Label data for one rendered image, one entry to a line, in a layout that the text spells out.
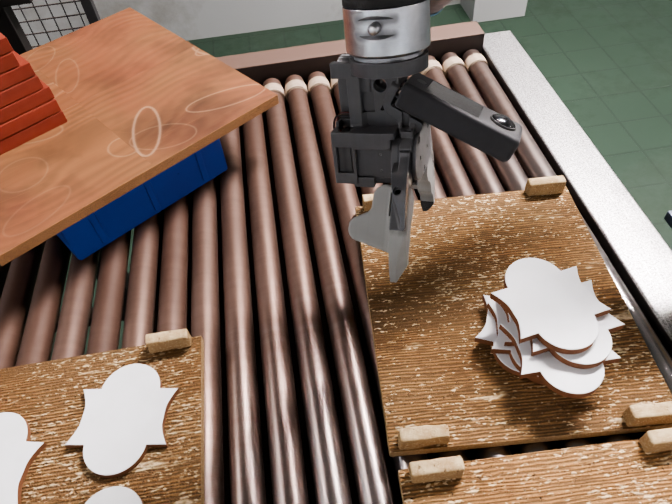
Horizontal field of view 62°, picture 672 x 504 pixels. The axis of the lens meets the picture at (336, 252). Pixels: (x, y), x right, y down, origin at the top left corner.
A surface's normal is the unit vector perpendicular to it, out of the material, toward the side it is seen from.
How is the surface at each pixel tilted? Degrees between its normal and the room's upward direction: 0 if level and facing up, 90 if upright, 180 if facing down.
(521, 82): 0
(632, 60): 0
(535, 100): 0
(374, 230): 42
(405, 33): 73
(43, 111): 90
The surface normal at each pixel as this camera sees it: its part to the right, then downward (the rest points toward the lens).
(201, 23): 0.15, 0.75
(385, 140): -0.33, 0.53
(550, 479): -0.06, -0.64
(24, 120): 0.70, 0.51
